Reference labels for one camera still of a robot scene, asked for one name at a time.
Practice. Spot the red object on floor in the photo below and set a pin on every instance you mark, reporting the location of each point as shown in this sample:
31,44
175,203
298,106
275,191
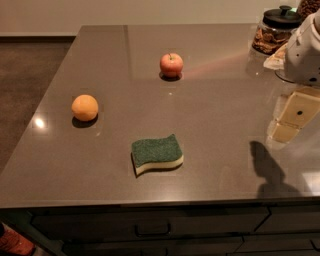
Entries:
13,243

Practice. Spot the jar of brown snacks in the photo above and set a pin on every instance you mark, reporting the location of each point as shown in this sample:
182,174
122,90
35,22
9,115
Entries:
307,7

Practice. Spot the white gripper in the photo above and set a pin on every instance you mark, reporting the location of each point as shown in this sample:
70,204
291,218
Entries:
302,56

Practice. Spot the orange fruit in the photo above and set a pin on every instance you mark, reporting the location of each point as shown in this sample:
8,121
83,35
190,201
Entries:
85,108

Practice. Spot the glass jar with black lid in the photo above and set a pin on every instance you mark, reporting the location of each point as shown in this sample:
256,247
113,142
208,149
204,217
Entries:
275,29

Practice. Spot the upper dark cabinet drawer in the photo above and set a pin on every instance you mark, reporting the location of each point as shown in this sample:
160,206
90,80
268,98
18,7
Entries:
116,226

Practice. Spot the green and yellow sponge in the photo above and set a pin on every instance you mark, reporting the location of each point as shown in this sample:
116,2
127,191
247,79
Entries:
156,154

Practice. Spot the red apple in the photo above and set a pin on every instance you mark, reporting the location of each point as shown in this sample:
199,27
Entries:
171,65

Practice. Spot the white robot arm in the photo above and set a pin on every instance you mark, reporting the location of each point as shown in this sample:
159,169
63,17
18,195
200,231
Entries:
276,62

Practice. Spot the dark drawer handle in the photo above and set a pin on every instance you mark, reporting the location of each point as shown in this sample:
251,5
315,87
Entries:
150,230

